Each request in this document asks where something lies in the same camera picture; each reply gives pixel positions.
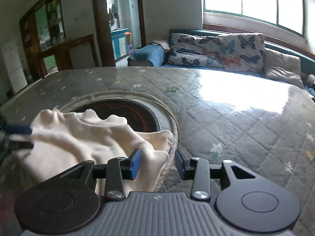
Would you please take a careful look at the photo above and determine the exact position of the blue white small cabinet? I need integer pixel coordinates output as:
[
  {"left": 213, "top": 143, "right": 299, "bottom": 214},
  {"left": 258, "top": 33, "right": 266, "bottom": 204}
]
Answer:
[{"left": 110, "top": 28, "right": 129, "bottom": 60}]

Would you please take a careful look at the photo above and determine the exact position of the window with green frame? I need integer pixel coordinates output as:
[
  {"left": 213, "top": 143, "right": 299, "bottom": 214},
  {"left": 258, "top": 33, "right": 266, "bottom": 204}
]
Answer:
[{"left": 203, "top": 0, "right": 304, "bottom": 36}]

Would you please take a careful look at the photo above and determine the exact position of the round black induction cooktop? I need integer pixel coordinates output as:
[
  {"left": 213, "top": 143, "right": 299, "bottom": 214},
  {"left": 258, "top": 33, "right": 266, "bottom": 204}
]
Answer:
[{"left": 72, "top": 99, "right": 161, "bottom": 133}]

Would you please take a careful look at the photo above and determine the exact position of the butterfly print pillow upright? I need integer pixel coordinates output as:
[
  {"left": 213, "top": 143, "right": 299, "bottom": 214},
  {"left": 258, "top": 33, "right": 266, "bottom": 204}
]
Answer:
[{"left": 218, "top": 33, "right": 265, "bottom": 72}]

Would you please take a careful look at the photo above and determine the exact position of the grey quilted star table cover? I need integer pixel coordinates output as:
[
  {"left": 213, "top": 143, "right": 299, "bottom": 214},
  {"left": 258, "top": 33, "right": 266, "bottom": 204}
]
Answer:
[{"left": 1, "top": 67, "right": 314, "bottom": 235}]

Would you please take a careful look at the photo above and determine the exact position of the dark wooden console table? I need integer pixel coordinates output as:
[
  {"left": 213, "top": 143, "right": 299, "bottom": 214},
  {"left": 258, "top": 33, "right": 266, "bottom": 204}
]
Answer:
[{"left": 36, "top": 34, "right": 99, "bottom": 71}]

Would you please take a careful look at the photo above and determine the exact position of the dark wooden display shelf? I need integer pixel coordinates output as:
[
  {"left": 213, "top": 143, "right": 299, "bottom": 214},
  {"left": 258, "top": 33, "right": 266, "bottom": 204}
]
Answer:
[{"left": 19, "top": 0, "right": 66, "bottom": 80}]

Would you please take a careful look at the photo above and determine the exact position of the butterfly print pillow flat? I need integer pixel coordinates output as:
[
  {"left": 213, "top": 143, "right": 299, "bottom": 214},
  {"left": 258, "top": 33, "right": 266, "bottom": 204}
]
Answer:
[{"left": 168, "top": 32, "right": 224, "bottom": 68}]

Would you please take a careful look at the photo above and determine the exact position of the cream beige sweater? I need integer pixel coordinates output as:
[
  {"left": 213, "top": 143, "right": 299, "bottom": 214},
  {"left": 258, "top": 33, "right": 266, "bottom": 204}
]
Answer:
[{"left": 13, "top": 109, "right": 174, "bottom": 193}]

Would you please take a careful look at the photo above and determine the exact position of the beige plain cushion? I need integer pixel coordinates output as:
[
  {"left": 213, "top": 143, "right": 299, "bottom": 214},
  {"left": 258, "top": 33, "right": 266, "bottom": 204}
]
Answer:
[{"left": 264, "top": 48, "right": 304, "bottom": 89}]

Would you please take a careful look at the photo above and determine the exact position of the white refrigerator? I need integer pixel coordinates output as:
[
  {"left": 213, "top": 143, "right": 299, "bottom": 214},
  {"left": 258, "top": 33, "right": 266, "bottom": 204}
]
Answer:
[{"left": 2, "top": 41, "right": 28, "bottom": 94}]

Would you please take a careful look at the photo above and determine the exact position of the teal corner sofa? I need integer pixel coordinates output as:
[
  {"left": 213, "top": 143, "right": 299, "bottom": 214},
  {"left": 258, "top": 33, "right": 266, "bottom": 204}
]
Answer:
[{"left": 128, "top": 29, "right": 314, "bottom": 95}]

